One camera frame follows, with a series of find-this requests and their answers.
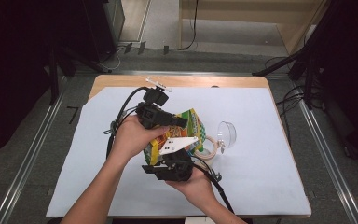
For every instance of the clear glass measuring cup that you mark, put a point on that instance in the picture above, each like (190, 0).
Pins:
(227, 133)

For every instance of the black cabinet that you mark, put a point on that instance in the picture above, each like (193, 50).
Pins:
(105, 28)

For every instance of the black stand with slanted legs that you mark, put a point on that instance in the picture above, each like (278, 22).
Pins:
(307, 53)

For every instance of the dark curtain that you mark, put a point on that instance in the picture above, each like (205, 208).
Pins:
(354, 77)
(15, 62)

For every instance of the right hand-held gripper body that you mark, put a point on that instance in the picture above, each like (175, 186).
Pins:
(177, 168)

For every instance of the person's right hand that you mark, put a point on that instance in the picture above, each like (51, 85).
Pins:
(197, 189)

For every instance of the person's left hand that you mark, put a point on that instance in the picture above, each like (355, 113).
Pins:
(130, 140)

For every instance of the small black floor bracket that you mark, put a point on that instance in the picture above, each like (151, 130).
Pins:
(166, 49)
(127, 48)
(141, 47)

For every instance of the light wooden shelf unit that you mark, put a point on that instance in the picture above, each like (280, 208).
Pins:
(295, 15)

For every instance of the long metal floor rail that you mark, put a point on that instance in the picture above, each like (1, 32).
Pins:
(332, 155)
(28, 152)

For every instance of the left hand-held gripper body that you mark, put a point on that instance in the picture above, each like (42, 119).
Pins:
(150, 115)

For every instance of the white box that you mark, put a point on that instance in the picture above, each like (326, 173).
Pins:
(199, 220)

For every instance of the green yellow refill pouch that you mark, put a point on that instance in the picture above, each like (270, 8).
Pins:
(192, 124)

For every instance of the black stand with upright post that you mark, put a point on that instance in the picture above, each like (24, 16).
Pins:
(53, 74)

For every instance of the light blue table mat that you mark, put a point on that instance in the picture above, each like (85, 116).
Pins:
(261, 186)

